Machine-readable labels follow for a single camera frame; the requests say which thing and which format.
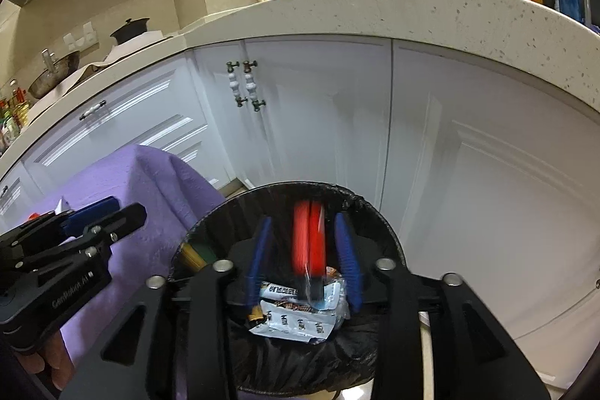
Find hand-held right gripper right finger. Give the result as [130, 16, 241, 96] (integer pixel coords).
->
[333, 213, 550, 400]

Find white kitchen cabinet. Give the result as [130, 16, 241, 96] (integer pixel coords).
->
[0, 35, 600, 392]

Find red snack packet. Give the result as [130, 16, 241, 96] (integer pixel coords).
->
[291, 199, 328, 285]

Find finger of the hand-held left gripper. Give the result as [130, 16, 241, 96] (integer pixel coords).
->
[61, 196, 121, 238]
[82, 202, 148, 252]

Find clear plastic wrapper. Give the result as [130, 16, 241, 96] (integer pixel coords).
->
[323, 273, 351, 322]

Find metal wok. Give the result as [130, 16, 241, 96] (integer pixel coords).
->
[27, 49, 81, 99]

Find row of condiment bottles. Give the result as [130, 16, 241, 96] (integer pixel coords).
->
[0, 85, 32, 150]

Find black trash bin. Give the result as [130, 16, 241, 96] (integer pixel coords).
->
[168, 180, 410, 397]

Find purple cloth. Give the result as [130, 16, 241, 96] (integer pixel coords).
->
[0, 144, 227, 366]

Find black lidded pot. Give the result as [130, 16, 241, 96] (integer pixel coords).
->
[109, 18, 151, 45]

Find black white printed packet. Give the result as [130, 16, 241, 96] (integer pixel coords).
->
[255, 279, 329, 312]

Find white bead cabinet handle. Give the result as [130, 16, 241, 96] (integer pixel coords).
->
[78, 99, 108, 121]
[226, 61, 248, 107]
[242, 60, 266, 112]

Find white blue tissue packet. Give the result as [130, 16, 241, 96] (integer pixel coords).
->
[248, 305, 339, 343]

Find white wall sockets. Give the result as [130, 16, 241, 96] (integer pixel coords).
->
[63, 21, 99, 49]

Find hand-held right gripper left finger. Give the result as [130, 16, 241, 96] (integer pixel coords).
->
[61, 216, 274, 400]

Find green gold packet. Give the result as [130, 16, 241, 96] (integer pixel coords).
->
[180, 243, 213, 273]

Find person's left hand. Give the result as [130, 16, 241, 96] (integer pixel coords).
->
[21, 326, 78, 392]

